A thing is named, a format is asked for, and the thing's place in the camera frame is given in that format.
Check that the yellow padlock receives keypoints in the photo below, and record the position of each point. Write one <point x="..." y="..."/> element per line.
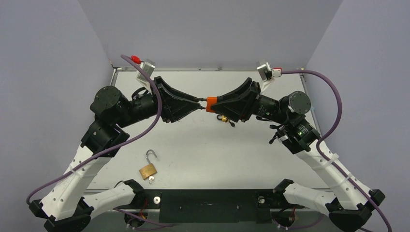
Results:
<point x="223" y="118"/>

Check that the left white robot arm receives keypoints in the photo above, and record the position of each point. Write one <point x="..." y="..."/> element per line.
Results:
<point x="66" y="208"/>

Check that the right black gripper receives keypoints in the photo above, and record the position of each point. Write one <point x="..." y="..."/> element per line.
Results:
<point x="252" y="100"/>

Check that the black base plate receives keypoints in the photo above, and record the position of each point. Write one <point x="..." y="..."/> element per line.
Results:
<point x="210" y="205"/>

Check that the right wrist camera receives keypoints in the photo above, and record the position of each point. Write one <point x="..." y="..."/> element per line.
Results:
<point x="267" y="74"/>

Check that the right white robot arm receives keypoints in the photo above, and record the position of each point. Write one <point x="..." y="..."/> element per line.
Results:
<point x="349" y="204"/>

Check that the orange padlock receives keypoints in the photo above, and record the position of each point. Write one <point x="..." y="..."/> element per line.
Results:
<point x="210" y="101"/>

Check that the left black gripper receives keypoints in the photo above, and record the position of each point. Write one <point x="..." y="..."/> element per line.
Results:
<point x="173" y="109"/>

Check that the large brass padlock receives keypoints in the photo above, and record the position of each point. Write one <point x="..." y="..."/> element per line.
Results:
<point x="149" y="170"/>

